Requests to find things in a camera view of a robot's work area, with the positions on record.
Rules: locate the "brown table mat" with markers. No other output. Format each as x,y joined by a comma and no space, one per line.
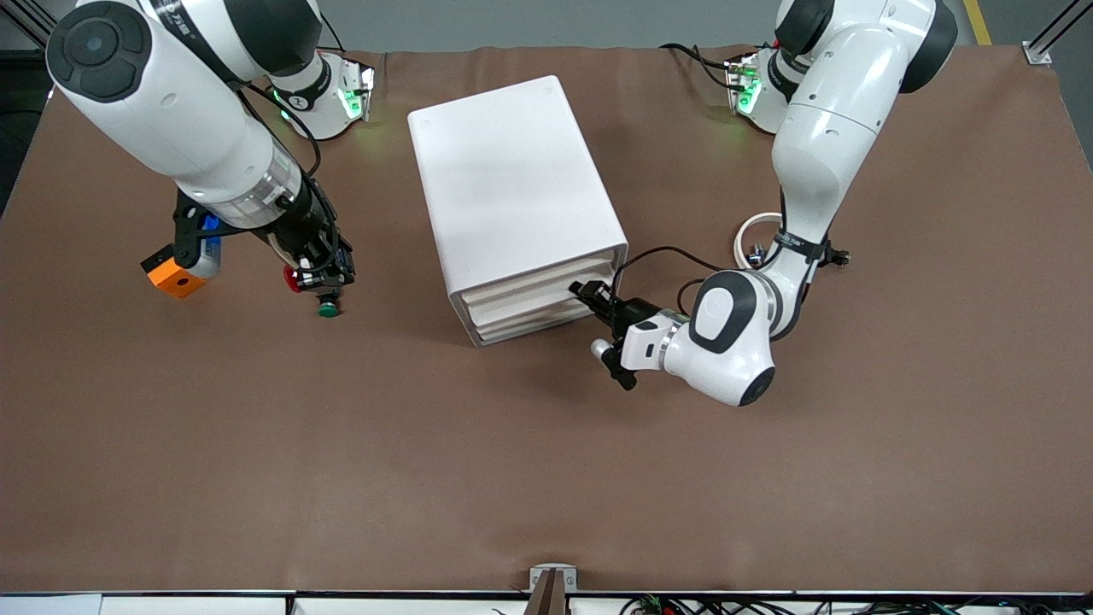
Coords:
546,470

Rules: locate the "red mushroom push button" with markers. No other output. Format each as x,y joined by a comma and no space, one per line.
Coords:
293,279

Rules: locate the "aluminium frame profile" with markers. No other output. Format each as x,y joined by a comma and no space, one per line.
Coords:
1037,55
30,21

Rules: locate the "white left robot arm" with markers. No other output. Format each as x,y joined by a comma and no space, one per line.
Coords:
820,128

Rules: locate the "orange box with black base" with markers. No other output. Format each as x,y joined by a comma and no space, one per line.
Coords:
175,284

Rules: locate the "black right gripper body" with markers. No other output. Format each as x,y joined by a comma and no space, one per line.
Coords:
309,224

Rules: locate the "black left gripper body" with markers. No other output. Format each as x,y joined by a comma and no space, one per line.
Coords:
630,312

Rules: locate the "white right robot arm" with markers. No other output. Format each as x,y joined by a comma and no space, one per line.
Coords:
171,111

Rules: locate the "green mushroom push button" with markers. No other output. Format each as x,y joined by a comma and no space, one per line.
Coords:
329,311

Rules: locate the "aluminium camera post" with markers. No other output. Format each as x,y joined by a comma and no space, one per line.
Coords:
551,598

